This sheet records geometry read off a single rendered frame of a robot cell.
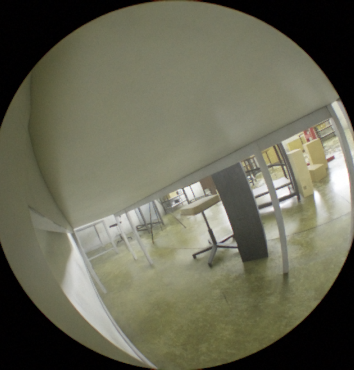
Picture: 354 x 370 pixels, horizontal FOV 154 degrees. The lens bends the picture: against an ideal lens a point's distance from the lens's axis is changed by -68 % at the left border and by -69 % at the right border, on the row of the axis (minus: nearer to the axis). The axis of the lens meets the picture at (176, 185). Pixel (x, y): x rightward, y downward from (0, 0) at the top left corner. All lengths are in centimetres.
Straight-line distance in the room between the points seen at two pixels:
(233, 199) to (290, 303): 82
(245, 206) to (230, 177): 24
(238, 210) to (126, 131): 95
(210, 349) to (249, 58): 95
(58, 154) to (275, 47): 25
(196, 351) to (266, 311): 42
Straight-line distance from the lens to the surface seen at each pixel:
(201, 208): 121
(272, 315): 88
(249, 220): 105
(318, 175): 272
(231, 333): 87
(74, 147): 16
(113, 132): 15
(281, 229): 83
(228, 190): 99
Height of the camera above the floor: 79
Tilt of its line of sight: 4 degrees up
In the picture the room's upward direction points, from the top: 23 degrees counter-clockwise
